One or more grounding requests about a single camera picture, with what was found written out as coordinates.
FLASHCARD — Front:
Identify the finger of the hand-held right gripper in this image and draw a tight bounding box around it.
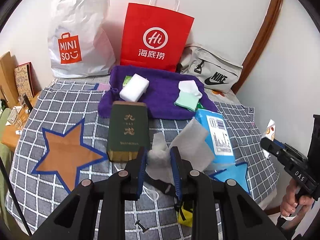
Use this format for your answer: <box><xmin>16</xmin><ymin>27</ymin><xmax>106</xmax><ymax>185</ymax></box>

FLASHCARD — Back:
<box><xmin>272</xmin><ymin>140</ymin><xmax>295</xmax><ymax>155</ymax></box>
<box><xmin>260</xmin><ymin>137</ymin><xmax>288</xmax><ymax>162</ymax></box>

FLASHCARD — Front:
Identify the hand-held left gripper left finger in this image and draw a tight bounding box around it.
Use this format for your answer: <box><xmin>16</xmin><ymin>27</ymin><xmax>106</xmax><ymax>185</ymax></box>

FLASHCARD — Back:
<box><xmin>31</xmin><ymin>146</ymin><xmax>148</xmax><ymax>240</ymax></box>

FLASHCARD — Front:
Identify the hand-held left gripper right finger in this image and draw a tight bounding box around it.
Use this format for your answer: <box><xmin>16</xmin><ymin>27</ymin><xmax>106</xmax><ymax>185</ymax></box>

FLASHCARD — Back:
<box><xmin>170</xmin><ymin>146</ymin><xmax>288</xmax><ymax>240</ymax></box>

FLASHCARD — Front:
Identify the black cloth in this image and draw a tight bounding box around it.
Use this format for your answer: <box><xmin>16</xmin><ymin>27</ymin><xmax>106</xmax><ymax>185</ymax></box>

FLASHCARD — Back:
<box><xmin>147</xmin><ymin>179</ymin><xmax>183</xmax><ymax>212</ymax></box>

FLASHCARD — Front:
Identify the small white snack sachet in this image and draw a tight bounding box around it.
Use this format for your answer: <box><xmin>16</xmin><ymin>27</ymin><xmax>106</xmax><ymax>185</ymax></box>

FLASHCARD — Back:
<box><xmin>264</xmin><ymin>119</ymin><xmax>276</xmax><ymax>142</ymax></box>

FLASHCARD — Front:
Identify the yellow mesh pouch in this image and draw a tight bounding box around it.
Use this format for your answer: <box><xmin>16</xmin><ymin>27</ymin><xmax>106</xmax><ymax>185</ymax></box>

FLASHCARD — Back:
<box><xmin>176</xmin><ymin>197</ymin><xmax>194</xmax><ymax>228</ymax></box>

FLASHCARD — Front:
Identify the white and mint green sock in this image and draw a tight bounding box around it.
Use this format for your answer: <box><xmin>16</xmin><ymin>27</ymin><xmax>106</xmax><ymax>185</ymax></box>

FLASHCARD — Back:
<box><xmin>174</xmin><ymin>80</ymin><xmax>203</xmax><ymax>112</ymax></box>

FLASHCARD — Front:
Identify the purple fabric storage bin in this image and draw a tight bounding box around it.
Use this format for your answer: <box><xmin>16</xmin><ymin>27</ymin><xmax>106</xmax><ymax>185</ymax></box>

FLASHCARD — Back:
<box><xmin>97</xmin><ymin>65</ymin><xmax>218</xmax><ymax>121</ymax></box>

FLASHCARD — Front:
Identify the white sponge block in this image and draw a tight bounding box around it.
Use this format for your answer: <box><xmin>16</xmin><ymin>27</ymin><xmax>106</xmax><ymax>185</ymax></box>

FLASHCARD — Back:
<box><xmin>119</xmin><ymin>73</ymin><xmax>150</xmax><ymax>103</ymax></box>

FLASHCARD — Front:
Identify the person's right hand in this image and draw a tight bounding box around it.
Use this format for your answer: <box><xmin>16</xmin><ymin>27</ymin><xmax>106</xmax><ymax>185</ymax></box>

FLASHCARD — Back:
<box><xmin>280</xmin><ymin>179</ymin><xmax>316</xmax><ymax>217</ymax></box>

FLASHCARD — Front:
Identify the dark green tea tin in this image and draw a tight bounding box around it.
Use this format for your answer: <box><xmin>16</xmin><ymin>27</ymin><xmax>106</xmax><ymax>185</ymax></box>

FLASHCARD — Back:
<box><xmin>106</xmin><ymin>101</ymin><xmax>152</xmax><ymax>163</ymax></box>

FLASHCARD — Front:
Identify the blue tissue pack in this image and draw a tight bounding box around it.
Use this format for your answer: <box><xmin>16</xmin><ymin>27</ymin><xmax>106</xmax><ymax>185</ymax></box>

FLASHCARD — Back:
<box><xmin>194</xmin><ymin>109</ymin><xmax>237</xmax><ymax>171</ymax></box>

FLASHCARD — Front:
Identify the grey waist bag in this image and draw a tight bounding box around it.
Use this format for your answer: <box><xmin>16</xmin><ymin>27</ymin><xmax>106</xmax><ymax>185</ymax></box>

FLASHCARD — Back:
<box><xmin>178</xmin><ymin>43</ymin><xmax>244</xmax><ymax>94</ymax></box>

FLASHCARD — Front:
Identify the grey checked blanket with stars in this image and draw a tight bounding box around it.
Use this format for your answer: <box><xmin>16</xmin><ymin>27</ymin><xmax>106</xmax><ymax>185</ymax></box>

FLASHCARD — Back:
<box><xmin>5</xmin><ymin>79</ymin><xmax>281</xmax><ymax>240</ymax></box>

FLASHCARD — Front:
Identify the wooden nightstand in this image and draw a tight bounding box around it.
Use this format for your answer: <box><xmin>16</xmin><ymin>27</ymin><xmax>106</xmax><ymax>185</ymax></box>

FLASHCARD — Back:
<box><xmin>1</xmin><ymin>92</ymin><xmax>42</xmax><ymax>153</ymax></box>

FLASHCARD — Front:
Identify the green blanket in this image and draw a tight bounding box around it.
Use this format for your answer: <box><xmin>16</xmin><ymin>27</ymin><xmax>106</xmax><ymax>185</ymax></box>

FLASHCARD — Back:
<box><xmin>0</xmin><ymin>105</ymin><xmax>16</xmax><ymax>230</ymax></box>

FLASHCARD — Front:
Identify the clear glass cup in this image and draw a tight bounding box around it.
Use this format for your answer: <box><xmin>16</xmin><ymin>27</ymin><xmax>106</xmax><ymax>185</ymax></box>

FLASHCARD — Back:
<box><xmin>9</xmin><ymin>106</ymin><xmax>22</xmax><ymax>128</ymax></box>

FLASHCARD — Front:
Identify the illustrated book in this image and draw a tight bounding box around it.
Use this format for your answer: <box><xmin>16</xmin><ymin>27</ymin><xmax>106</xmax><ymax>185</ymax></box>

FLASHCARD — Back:
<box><xmin>14</xmin><ymin>62</ymin><xmax>36</xmax><ymax>98</ymax></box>

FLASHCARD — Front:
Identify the red paper bag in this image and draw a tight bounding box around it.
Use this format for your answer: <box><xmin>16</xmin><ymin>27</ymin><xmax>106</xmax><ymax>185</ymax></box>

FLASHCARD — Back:
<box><xmin>120</xmin><ymin>0</ymin><xmax>195</xmax><ymax>72</ymax></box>

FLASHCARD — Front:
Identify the white plastic shopping bag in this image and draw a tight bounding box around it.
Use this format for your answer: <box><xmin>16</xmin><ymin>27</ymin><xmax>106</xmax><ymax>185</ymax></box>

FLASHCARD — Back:
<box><xmin>47</xmin><ymin>0</ymin><xmax>117</xmax><ymax>79</ymax></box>

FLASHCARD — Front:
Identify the wooden headboard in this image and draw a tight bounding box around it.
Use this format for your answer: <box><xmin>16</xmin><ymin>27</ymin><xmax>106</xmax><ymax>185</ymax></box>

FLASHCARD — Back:
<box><xmin>0</xmin><ymin>51</ymin><xmax>20</xmax><ymax>101</ymax></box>

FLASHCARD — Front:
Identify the brown wooden door frame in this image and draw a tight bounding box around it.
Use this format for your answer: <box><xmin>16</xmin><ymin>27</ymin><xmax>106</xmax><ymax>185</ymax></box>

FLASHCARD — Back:
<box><xmin>231</xmin><ymin>0</ymin><xmax>286</xmax><ymax>96</ymax></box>

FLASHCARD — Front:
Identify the black cable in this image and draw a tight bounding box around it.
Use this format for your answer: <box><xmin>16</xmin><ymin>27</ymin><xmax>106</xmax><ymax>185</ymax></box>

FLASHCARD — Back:
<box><xmin>0</xmin><ymin>152</ymin><xmax>33</xmax><ymax>236</ymax></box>

